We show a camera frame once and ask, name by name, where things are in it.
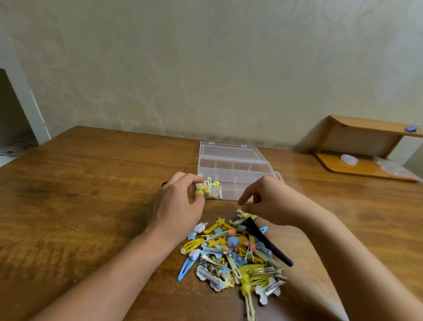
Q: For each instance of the small blue object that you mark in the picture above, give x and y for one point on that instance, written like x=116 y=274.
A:
x=412 y=128

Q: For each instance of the wooden shelf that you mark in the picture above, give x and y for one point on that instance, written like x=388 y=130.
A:
x=360 y=127

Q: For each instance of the person's right thumb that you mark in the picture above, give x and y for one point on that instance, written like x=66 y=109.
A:
x=252 y=208

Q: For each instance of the person's right hand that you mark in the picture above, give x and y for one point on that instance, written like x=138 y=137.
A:
x=277 y=201

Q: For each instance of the person's left forearm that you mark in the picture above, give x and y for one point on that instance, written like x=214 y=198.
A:
x=112 y=281

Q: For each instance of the clear plastic bag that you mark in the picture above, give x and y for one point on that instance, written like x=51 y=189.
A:
x=393 y=167

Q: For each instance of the small cluster of yellow clips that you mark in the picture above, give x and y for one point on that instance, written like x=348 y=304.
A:
x=210 y=190

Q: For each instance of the clear tape roll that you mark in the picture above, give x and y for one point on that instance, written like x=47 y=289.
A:
x=349 y=159

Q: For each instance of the person's left hand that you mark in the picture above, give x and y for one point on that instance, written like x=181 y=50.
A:
x=175 y=211

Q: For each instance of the person's left thumb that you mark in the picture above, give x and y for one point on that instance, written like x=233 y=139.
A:
x=198 y=200

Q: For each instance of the long black hair clip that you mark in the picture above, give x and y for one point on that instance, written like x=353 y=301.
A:
x=264 y=241

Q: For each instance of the pile of colourful hair clips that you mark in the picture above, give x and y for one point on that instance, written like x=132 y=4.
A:
x=228 y=261

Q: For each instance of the clear plastic organizer box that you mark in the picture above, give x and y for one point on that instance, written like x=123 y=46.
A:
x=231 y=162

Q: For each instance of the person's right forearm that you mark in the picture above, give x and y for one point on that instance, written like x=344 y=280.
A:
x=357 y=264

